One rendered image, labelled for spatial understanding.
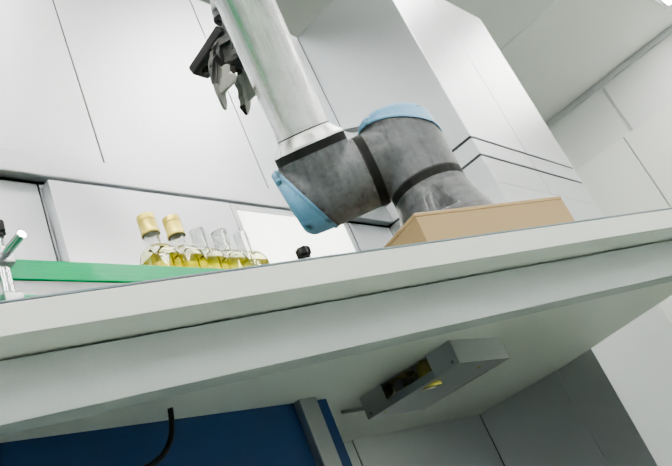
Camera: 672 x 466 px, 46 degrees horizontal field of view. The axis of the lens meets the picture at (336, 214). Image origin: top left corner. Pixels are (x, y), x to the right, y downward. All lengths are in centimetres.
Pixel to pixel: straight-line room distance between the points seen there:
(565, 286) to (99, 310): 67
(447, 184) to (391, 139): 11
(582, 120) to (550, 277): 459
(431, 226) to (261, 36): 39
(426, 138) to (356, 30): 150
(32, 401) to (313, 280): 31
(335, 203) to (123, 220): 62
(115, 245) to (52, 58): 53
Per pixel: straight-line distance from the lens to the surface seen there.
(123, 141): 187
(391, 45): 254
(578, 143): 569
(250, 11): 119
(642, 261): 132
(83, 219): 161
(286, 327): 87
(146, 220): 149
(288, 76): 118
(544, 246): 111
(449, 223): 103
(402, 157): 116
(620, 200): 504
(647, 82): 560
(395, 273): 93
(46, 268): 115
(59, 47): 198
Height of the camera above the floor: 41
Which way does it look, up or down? 25 degrees up
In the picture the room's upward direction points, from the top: 24 degrees counter-clockwise
